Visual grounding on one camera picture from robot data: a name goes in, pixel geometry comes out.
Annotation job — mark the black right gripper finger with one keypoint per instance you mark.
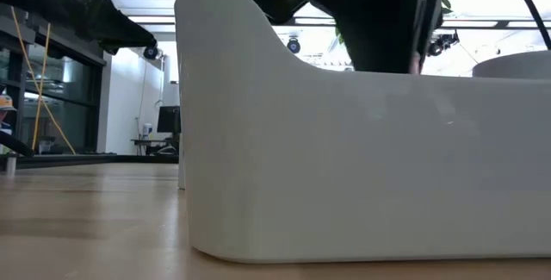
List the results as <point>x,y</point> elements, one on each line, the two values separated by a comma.
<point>431,13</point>
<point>374,17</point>

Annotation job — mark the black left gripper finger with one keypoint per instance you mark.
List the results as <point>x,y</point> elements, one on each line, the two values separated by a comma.
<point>125,34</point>

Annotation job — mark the white plastic basket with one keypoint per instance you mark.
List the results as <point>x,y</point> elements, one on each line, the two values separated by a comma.
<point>344,163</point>

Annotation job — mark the round black ceiling device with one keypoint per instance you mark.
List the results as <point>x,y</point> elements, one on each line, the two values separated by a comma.
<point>150,53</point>
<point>293,46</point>

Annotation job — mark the dark framed glass partition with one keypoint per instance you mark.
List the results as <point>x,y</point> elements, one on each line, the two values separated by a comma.
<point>73,95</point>

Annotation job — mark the black computer monitor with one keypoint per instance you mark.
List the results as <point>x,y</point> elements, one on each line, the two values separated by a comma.
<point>169,120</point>

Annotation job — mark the white canister with blue label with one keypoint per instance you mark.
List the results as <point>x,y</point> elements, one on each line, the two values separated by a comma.
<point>147,131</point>

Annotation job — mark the dark office desk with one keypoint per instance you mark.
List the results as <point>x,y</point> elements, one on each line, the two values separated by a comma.
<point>155,145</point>

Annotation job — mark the person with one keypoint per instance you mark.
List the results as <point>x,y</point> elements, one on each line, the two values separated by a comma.
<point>5,114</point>

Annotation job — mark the white plastic container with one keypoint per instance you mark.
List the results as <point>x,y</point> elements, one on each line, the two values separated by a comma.
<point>181,163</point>

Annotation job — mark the black diagonal bar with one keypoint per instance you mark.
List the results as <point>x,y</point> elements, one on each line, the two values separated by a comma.
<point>15,144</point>

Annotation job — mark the black ceiling mounted camera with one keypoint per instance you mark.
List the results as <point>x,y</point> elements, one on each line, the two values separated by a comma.
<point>442,42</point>

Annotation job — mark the black table edge rail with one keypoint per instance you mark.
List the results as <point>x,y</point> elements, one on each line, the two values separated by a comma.
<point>94,159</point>

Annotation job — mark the small white post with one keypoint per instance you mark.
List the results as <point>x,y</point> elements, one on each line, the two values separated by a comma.
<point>10,163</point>

